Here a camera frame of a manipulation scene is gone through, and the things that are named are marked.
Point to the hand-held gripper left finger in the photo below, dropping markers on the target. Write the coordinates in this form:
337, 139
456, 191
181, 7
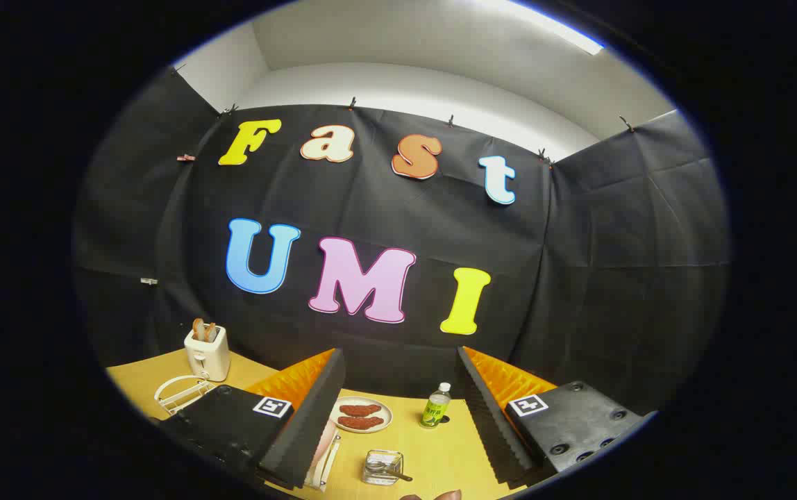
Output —
315, 417

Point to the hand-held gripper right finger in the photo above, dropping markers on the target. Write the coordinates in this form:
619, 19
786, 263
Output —
489, 417

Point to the pink plate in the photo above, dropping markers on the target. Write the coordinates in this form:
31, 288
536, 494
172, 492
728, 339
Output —
324, 441

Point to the beige plate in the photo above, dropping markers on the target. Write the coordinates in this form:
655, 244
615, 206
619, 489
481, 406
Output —
384, 414

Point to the brown meat patty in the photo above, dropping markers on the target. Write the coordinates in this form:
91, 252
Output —
355, 410
360, 422

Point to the green-label plastic bottle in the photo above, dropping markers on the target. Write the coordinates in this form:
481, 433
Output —
434, 410

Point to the white toaster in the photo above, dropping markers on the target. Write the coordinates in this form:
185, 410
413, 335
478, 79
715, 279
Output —
208, 357

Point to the toast slice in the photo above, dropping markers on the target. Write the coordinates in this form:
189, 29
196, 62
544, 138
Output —
198, 328
211, 330

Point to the black backdrop cloth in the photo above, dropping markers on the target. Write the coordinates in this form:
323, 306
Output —
579, 243

